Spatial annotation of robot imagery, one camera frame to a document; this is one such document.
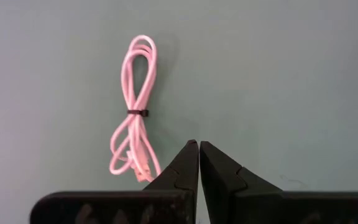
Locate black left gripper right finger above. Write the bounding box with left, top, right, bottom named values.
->
left=199, top=141, right=358, bottom=224

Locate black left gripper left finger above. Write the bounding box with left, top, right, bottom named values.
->
left=29, top=139, right=200, bottom=224

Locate pink USB-C cable bundle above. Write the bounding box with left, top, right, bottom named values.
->
left=109, top=34, right=162, bottom=184

